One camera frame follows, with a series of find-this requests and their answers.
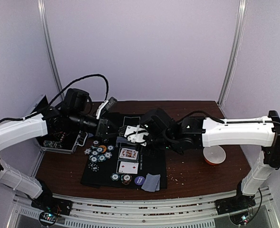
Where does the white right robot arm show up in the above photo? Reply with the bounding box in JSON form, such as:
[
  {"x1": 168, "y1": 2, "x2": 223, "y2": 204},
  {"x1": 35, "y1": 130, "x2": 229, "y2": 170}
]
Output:
[{"x1": 119, "y1": 108, "x2": 280, "y2": 214}]

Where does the blue green fifty chip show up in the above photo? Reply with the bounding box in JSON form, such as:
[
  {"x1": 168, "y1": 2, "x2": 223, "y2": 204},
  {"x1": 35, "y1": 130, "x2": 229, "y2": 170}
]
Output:
[{"x1": 107, "y1": 145, "x2": 115, "y2": 152}]

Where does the blue backed card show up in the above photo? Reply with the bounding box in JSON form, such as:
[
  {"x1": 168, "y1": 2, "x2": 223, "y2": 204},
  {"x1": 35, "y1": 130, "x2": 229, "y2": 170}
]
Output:
[
  {"x1": 145, "y1": 174, "x2": 161, "y2": 192},
  {"x1": 141, "y1": 177, "x2": 157, "y2": 192}
]

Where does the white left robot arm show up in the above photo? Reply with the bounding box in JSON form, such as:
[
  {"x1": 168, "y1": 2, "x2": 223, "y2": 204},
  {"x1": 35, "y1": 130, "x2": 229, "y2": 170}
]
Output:
[{"x1": 0, "y1": 74, "x2": 111, "y2": 212}]

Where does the aluminium frame post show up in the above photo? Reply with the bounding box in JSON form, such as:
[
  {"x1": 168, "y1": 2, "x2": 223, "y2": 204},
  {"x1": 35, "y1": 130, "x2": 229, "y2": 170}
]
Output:
[
  {"x1": 218, "y1": 0, "x2": 248, "y2": 108},
  {"x1": 37, "y1": 0, "x2": 63, "y2": 93}
]

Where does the face up diamonds card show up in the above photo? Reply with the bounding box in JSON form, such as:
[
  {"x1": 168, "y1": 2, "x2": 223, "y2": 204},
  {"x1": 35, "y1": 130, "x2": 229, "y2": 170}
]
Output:
[{"x1": 118, "y1": 161, "x2": 139, "y2": 174}]

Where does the aluminium frame post left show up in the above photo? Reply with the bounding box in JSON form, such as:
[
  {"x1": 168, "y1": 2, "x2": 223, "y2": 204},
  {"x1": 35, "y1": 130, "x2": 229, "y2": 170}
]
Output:
[{"x1": 37, "y1": 0, "x2": 63, "y2": 93}]

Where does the aluminium frame post right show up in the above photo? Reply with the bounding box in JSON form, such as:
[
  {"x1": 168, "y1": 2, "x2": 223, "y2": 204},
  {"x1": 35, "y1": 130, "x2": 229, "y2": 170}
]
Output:
[{"x1": 218, "y1": 0, "x2": 248, "y2": 108}]

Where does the mixed colour chip stack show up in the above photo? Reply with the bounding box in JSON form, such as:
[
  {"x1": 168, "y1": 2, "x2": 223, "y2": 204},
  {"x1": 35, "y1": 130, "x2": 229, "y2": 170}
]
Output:
[{"x1": 121, "y1": 174, "x2": 132, "y2": 185}]

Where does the purple small blind button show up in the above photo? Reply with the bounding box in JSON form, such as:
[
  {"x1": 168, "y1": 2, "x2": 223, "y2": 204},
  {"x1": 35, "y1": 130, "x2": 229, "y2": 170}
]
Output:
[{"x1": 134, "y1": 176, "x2": 145, "y2": 186}]

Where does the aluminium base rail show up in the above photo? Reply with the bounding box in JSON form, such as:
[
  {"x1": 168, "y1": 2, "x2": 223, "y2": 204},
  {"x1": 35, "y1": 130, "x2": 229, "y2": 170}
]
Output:
[{"x1": 54, "y1": 188, "x2": 280, "y2": 228}]

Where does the black poker play mat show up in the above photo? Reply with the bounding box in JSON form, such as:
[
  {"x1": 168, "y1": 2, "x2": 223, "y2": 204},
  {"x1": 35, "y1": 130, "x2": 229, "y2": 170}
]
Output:
[{"x1": 79, "y1": 112, "x2": 168, "y2": 190}]

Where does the face up king card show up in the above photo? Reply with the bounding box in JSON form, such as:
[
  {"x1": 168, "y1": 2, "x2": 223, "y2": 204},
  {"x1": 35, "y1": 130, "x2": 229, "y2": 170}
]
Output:
[{"x1": 119, "y1": 148, "x2": 138, "y2": 160}]

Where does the orange big blind button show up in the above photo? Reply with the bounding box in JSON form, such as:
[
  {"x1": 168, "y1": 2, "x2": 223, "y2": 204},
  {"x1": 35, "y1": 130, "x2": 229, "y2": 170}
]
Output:
[{"x1": 97, "y1": 145, "x2": 107, "y2": 153}]

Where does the orange white bowl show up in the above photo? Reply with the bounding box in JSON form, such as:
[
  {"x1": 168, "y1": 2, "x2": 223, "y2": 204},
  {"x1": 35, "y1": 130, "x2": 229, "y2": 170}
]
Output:
[{"x1": 203, "y1": 146, "x2": 226, "y2": 165}]

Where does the aluminium poker chip case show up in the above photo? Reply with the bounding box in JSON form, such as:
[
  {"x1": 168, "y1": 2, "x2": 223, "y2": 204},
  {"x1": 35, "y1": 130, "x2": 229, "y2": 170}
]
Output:
[{"x1": 25, "y1": 94, "x2": 88, "y2": 154}]

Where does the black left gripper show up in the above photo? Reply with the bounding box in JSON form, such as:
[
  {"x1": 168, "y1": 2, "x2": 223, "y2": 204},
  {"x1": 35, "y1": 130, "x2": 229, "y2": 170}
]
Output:
[{"x1": 69, "y1": 110, "x2": 123, "y2": 138}]

